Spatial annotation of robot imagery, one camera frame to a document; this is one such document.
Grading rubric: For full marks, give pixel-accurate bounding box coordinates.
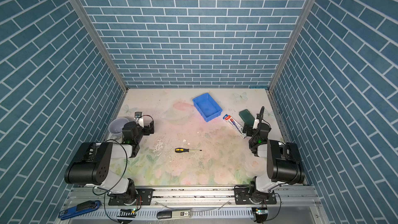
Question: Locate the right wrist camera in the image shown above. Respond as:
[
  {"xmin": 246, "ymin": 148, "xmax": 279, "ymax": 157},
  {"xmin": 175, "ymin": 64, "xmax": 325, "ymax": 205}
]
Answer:
[{"xmin": 252, "ymin": 114, "xmax": 260, "ymax": 130}]

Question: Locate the toothpaste box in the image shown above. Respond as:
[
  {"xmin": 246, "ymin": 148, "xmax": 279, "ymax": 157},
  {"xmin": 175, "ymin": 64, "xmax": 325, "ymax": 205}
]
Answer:
[{"xmin": 223, "ymin": 114, "xmax": 247, "ymax": 138}]

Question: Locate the blue plastic bin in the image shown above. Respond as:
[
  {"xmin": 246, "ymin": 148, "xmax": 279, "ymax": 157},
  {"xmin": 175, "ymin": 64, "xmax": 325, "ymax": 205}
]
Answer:
[{"xmin": 192, "ymin": 93, "xmax": 222, "ymax": 122}]

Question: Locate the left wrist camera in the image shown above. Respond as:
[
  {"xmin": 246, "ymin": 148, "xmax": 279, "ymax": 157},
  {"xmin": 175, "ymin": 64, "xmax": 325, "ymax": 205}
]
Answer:
[{"xmin": 134, "ymin": 112, "xmax": 144, "ymax": 123}]

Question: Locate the left electronics board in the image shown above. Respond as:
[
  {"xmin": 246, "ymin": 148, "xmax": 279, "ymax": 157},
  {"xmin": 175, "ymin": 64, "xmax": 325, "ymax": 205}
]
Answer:
[{"xmin": 116, "ymin": 209, "xmax": 137, "ymax": 224}]

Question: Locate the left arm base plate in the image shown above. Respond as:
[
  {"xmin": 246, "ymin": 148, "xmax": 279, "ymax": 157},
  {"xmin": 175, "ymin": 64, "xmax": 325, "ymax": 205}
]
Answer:
[{"xmin": 108, "ymin": 188, "xmax": 154, "ymax": 206}]

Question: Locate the electronics board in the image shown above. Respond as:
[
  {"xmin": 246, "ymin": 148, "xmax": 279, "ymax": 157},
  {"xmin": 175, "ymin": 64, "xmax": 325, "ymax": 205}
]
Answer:
[
  {"xmin": 252, "ymin": 207, "xmax": 268, "ymax": 224},
  {"xmin": 116, "ymin": 209, "xmax": 137, "ymax": 224}
]

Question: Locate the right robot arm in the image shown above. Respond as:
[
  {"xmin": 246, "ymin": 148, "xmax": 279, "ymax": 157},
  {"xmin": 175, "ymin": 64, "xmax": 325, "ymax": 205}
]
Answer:
[{"xmin": 243, "ymin": 122, "xmax": 305, "ymax": 203}]

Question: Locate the aluminium mounting rail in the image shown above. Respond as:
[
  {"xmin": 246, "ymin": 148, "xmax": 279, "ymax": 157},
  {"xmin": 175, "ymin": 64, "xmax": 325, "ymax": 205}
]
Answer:
[{"xmin": 62, "ymin": 185, "xmax": 327, "ymax": 224}]

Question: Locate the blue black hand tool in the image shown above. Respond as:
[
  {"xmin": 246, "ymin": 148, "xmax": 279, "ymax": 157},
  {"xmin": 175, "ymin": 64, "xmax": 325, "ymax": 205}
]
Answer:
[{"xmin": 58, "ymin": 200, "xmax": 101, "ymax": 220}]

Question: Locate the right electronics board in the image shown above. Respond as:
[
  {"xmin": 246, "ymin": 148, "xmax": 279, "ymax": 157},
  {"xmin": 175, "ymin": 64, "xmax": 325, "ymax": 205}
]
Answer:
[{"xmin": 252, "ymin": 207, "xmax": 268, "ymax": 224}]

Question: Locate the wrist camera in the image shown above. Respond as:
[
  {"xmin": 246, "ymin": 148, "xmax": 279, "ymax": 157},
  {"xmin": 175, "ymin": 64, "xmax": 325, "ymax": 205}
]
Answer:
[
  {"xmin": 252, "ymin": 114, "xmax": 260, "ymax": 130},
  {"xmin": 134, "ymin": 112, "xmax": 144, "ymax": 123}
]

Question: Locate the yellow black screwdriver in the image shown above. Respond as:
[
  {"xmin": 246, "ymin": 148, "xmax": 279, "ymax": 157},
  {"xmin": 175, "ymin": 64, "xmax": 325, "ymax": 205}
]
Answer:
[{"xmin": 175, "ymin": 148, "xmax": 202, "ymax": 153}]

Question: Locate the grey silver device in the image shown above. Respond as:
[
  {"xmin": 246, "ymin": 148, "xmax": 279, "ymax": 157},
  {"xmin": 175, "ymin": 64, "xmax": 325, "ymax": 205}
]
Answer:
[{"xmin": 157, "ymin": 209, "xmax": 192, "ymax": 220}]

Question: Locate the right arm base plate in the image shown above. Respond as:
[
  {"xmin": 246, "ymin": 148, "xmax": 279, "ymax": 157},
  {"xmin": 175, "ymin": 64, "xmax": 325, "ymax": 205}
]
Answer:
[{"xmin": 234, "ymin": 187, "xmax": 277, "ymax": 205}]

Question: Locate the dark green sponge block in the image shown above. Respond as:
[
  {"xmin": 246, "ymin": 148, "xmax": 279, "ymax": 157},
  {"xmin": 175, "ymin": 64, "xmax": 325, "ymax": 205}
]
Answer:
[{"xmin": 239, "ymin": 109, "xmax": 255, "ymax": 126}]

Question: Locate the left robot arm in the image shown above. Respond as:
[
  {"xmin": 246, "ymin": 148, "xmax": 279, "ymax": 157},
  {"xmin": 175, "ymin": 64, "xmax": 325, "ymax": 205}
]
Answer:
[{"xmin": 64, "ymin": 112, "xmax": 154, "ymax": 205}]

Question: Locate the white ceramic mug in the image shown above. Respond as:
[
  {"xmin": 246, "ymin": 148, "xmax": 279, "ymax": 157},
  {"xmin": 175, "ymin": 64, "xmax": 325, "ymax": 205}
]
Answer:
[{"xmin": 108, "ymin": 117, "xmax": 130, "ymax": 140}]

